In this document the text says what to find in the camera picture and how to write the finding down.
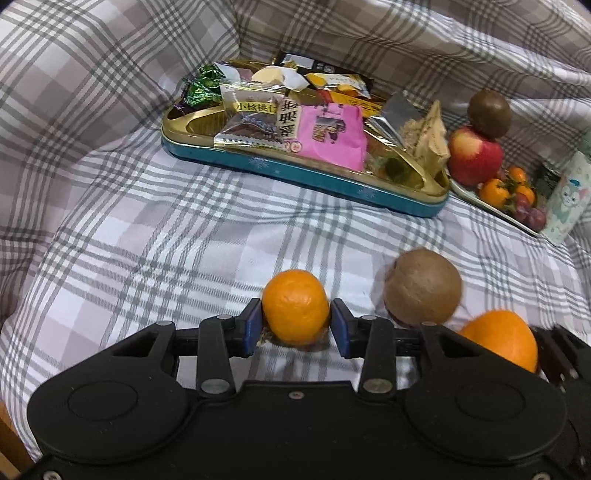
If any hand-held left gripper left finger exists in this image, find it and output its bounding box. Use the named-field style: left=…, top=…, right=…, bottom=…
left=113, top=299, right=264, bottom=398

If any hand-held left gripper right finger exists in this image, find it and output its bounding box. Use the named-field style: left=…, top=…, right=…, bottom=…
left=331, top=299, right=481, bottom=400

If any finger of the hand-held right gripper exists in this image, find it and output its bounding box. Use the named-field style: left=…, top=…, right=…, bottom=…
left=529, top=323, right=591, bottom=407

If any large smooth orange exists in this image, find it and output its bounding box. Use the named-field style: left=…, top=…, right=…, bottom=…
left=457, top=310, right=539, bottom=374

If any brown kiwi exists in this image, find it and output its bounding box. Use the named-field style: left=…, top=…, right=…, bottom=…
left=467, top=90, right=512, bottom=139
left=384, top=248, right=462, bottom=325

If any grey plaid blanket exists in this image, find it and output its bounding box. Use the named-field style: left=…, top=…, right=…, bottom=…
left=0, top=0, right=591, bottom=462

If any green cartoon cat bottle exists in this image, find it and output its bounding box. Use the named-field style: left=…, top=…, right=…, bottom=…
left=540, top=138, right=591, bottom=244

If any teal snack tin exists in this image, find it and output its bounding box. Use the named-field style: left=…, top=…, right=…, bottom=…
left=161, top=58, right=451, bottom=219

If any white rectangular plate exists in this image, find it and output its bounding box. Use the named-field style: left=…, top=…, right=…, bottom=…
left=448, top=178, right=555, bottom=238

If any dark drink can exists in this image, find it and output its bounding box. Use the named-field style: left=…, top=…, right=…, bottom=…
left=536, top=157, right=573, bottom=199

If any leafy mandarin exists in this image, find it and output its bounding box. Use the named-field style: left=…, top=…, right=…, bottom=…
left=478, top=178, right=511, bottom=208

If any pink snack packet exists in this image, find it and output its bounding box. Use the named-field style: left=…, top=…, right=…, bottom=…
left=295, top=102, right=368, bottom=171

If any pile of assorted snacks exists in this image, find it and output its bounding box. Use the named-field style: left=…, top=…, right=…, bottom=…
left=182, top=54, right=451, bottom=183

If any brown paper snack packet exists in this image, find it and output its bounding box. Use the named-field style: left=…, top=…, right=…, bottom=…
left=401, top=99, right=451, bottom=176

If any red apple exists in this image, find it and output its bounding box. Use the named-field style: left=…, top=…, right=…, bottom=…
left=447, top=127, right=504, bottom=186

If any green foil candy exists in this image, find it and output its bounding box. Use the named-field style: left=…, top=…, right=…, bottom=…
left=182, top=65, right=225, bottom=109

